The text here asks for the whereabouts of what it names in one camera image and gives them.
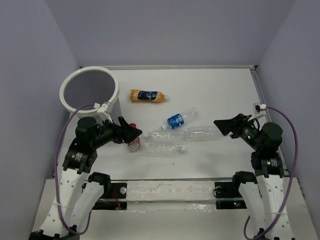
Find blue label water bottle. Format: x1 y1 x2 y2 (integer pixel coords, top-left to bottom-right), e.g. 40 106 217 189
161 107 199 131

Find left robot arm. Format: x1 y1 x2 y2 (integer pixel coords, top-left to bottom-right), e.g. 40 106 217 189
29 116 143 240

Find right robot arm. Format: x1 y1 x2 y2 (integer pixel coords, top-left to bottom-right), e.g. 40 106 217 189
213 114 312 240

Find white foam block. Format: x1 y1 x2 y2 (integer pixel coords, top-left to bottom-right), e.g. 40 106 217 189
125 180 216 212

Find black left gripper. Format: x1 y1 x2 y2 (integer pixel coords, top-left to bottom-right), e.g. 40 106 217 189
92 115 143 148

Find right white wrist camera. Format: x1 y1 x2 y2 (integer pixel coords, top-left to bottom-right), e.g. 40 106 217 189
248 103 267 121

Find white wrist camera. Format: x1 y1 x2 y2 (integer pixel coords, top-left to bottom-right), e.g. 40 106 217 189
93 101 114 123
248 103 267 121

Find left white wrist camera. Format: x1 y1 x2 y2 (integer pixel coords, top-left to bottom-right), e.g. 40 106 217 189
93 101 114 123

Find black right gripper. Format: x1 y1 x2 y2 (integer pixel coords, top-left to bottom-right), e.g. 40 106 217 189
212 112 263 151

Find orange juice bottle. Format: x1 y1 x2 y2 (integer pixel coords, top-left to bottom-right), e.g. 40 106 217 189
129 89 170 104

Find white round bin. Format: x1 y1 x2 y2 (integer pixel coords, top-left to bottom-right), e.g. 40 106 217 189
59 66 122 123

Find red cap milk bottle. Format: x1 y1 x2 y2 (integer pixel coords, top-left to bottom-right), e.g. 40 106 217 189
127 136 141 152

